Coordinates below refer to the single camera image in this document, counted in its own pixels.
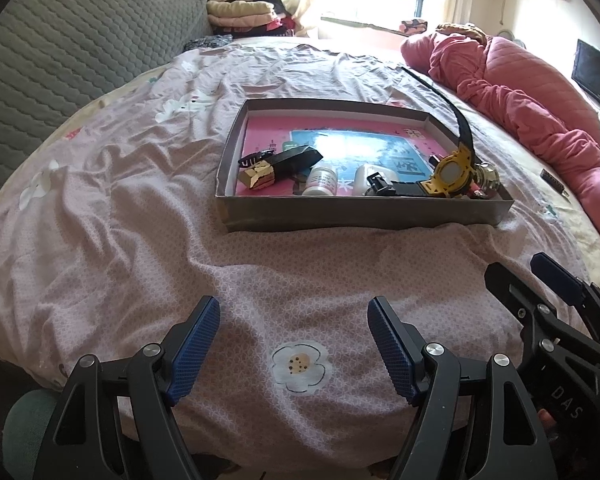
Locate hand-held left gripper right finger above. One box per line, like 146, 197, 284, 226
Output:
367, 296, 558, 480

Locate pink quilt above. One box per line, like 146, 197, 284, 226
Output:
400, 32, 600, 251

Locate dark patterned cloth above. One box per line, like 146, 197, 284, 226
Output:
182, 35, 233, 52

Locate shallow cardboard box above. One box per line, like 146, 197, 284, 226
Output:
214, 98, 515, 233

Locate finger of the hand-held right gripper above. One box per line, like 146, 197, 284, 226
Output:
530, 252, 600, 347
484, 261, 600, 427

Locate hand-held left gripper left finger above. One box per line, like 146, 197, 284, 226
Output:
42, 295, 222, 480

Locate pink book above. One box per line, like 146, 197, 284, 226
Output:
237, 117, 448, 196

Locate yellow knitted cloth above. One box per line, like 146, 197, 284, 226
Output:
435, 22, 488, 43

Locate white pill bottle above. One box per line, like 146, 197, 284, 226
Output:
301, 166, 340, 197

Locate grey quilted headboard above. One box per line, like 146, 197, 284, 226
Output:
0, 0, 213, 221

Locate dark green round object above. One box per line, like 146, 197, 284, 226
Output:
2, 390, 61, 461

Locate black television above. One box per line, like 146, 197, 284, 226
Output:
571, 39, 600, 111

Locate black hair clip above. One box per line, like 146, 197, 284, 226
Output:
237, 149, 276, 168

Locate stack of folded clothes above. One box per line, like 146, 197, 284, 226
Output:
206, 0, 301, 38

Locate yellow black wristwatch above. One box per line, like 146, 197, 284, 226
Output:
365, 65, 481, 200

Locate white earbuds case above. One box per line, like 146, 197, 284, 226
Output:
354, 164, 396, 196

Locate small black rectangular object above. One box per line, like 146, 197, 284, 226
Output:
540, 170, 567, 196

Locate silver bell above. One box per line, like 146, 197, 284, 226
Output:
472, 161, 501, 192

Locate pink printed bed sheet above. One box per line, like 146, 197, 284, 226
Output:
0, 35, 600, 466

